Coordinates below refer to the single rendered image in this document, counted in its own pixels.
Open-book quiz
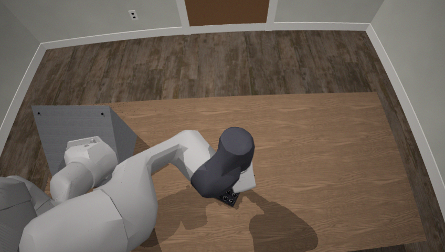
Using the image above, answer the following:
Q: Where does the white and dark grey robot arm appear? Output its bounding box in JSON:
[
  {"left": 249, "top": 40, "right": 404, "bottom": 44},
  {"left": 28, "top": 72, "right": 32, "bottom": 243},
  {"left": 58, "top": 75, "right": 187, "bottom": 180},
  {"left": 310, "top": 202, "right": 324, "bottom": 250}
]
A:
[{"left": 0, "top": 127, "right": 256, "bottom": 252}]

